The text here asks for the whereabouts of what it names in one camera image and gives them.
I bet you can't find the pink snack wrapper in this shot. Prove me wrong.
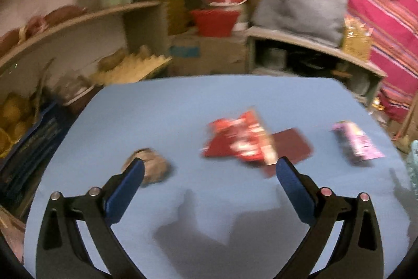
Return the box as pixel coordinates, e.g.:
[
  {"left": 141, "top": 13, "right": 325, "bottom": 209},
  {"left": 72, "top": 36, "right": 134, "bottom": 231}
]
[{"left": 332, "top": 120, "right": 385, "bottom": 164}]

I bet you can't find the red snack wrapper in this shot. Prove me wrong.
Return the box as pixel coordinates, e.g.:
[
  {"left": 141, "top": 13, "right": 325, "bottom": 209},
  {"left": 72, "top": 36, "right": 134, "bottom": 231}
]
[{"left": 202, "top": 108, "right": 278, "bottom": 166}]

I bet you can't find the dark blue plastic crate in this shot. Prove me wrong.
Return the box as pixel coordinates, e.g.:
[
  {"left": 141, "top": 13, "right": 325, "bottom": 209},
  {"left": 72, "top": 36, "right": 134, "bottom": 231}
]
[{"left": 1, "top": 102, "right": 74, "bottom": 222}]

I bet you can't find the light blue laundry basket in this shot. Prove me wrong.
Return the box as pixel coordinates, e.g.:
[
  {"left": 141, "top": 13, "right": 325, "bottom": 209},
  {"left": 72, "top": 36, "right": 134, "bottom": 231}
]
[{"left": 405, "top": 140, "right": 418, "bottom": 195}]

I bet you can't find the brown crumpled paper ball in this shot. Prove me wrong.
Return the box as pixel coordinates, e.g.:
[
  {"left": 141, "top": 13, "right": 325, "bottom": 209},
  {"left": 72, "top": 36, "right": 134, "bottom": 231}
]
[{"left": 121, "top": 148, "right": 173, "bottom": 187}]

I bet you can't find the dark red square wrapper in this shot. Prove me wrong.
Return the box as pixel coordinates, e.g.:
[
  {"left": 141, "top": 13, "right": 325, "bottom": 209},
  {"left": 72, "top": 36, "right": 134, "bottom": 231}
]
[{"left": 260, "top": 128, "right": 313, "bottom": 178}]

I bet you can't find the blue table cloth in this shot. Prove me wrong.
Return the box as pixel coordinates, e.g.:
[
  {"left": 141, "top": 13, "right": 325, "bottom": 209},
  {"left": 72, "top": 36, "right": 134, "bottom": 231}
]
[{"left": 24, "top": 75, "right": 417, "bottom": 278}]

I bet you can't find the yellow egg carton tray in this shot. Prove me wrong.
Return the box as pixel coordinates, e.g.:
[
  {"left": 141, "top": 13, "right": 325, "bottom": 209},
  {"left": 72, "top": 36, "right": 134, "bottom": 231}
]
[{"left": 90, "top": 54, "right": 172, "bottom": 86}]

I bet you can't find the yellow utensil holder basket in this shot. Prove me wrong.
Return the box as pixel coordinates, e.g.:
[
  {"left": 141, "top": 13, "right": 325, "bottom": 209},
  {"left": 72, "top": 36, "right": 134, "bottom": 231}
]
[{"left": 341, "top": 16, "right": 374, "bottom": 62}]

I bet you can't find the low wooden shelf unit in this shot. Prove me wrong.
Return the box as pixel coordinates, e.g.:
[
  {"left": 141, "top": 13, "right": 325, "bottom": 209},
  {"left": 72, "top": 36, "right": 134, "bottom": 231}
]
[{"left": 246, "top": 26, "right": 387, "bottom": 108}]

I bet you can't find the cardboard box under basin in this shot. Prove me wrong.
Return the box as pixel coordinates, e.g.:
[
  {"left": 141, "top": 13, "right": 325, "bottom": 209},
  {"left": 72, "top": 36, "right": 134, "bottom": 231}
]
[{"left": 169, "top": 34, "right": 248, "bottom": 76}]

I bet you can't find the tall wooden shelf unit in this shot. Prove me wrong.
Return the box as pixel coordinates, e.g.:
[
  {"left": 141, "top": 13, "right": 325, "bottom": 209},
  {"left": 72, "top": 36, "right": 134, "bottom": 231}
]
[{"left": 1, "top": 0, "right": 168, "bottom": 97}]

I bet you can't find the grey fabric cover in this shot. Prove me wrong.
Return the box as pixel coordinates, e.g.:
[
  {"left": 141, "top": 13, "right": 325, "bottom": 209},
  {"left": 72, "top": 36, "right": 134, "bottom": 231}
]
[{"left": 252, "top": 0, "right": 348, "bottom": 47}]

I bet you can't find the red plastic basin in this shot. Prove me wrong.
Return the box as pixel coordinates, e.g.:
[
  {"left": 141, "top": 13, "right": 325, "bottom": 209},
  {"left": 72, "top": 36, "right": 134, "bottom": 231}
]
[{"left": 190, "top": 9, "right": 240, "bottom": 37}]

